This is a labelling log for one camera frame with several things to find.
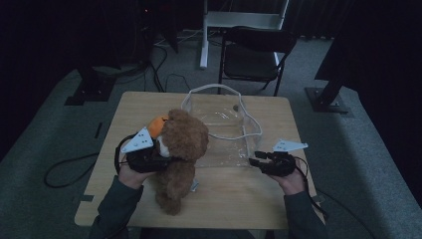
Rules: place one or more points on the person's right hand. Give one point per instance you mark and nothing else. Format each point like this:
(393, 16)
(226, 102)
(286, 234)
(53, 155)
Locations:
(293, 182)

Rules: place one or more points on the brown teddy bear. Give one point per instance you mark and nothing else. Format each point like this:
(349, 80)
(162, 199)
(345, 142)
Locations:
(184, 139)

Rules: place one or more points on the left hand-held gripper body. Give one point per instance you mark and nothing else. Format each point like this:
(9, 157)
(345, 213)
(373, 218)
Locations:
(144, 161)

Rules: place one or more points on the dark equipment rack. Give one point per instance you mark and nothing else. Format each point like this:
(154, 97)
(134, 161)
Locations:
(146, 33)

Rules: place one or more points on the black stand base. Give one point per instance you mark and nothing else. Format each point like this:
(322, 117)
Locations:
(326, 99)
(93, 89)

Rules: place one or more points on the black folding chair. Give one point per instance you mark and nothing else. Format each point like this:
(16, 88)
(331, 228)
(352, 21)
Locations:
(252, 63)

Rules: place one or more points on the small black stick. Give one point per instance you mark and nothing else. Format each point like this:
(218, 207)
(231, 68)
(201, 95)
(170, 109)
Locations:
(98, 130)

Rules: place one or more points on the person's left hand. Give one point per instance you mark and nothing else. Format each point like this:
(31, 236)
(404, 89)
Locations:
(132, 179)

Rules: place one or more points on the orange smiling plush toy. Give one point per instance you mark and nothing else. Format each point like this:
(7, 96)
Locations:
(156, 126)

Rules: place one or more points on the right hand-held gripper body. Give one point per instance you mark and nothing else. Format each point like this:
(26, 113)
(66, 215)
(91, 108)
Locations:
(280, 164)

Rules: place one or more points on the white metal stand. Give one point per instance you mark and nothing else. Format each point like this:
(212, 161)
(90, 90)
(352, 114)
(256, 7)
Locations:
(239, 20)

